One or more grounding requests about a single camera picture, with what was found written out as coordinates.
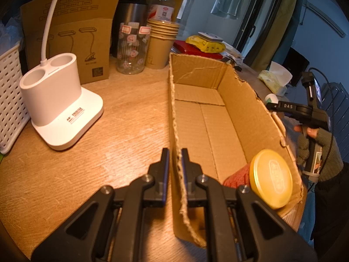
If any black door frame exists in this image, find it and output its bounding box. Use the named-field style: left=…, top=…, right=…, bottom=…
left=234, top=0, right=276, bottom=51

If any large printed brown cardboard box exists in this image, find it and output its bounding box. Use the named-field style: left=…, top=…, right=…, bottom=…
left=20, top=0, right=124, bottom=58

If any red flat box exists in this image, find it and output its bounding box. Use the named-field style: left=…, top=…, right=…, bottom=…
left=172, top=40, right=222, bottom=60

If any person's right forearm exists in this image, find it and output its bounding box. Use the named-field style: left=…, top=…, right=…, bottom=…
left=311, top=164, right=349, bottom=249

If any stack of brown paper cups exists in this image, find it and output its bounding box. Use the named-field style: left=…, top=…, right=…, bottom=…
left=145, top=19, right=180, bottom=69

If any black monitor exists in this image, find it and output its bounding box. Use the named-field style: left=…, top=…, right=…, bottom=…
left=286, top=47, right=310, bottom=86

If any red jar with yellow lid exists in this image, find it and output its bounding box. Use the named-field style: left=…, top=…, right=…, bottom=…
left=222, top=149, right=293, bottom=210

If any steel tumbler with black lid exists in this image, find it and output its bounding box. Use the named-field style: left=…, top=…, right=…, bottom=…
left=112, top=0, right=148, bottom=59

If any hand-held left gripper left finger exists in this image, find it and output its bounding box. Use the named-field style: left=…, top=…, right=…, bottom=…
left=31, top=148, right=170, bottom=262

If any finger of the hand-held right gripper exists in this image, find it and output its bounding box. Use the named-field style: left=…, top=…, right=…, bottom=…
left=266, top=102, right=300, bottom=114

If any white plastic lattice basket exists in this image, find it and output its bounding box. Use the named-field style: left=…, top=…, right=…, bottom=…
left=0, top=41, right=31, bottom=155

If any pile of white papers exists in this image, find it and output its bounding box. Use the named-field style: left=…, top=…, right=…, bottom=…
left=222, top=44, right=246, bottom=64

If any pale green tissue pack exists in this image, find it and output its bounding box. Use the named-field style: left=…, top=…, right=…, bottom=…
left=258, top=61, right=293, bottom=95

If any white desk lamp base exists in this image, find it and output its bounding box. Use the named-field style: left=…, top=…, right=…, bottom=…
left=19, top=0, right=104, bottom=151

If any olive curtain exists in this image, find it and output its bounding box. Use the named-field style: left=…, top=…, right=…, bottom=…
left=251, top=0, right=300, bottom=70

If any yellow wet wipes pack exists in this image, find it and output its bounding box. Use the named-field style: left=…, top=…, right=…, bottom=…
left=185, top=34, right=227, bottom=53

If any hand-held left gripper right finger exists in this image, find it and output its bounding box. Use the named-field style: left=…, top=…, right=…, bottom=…
left=181, top=148, right=318, bottom=262

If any blue plastic bag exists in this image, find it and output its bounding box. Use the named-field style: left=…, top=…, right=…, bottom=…
left=0, top=15, right=22, bottom=52

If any clear plastic water bottle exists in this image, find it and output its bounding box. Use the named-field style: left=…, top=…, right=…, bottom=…
left=148, top=0, right=176, bottom=22

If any brown lamp packaging box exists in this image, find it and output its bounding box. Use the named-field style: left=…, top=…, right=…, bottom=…
left=26, top=18, right=113, bottom=85

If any white air conditioner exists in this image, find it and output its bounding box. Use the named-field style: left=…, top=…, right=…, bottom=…
left=304, top=0, right=347, bottom=37

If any floral glass jar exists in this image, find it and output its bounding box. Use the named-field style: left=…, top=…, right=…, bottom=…
left=116, top=21, right=151, bottom=75

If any torn brown cardboard box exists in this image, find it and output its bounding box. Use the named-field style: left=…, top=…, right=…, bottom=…
left=168, top=52, right=304, bottom=249

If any person's right hand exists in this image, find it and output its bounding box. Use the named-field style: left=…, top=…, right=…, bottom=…
left=294, top=126, right=344, bottom=182

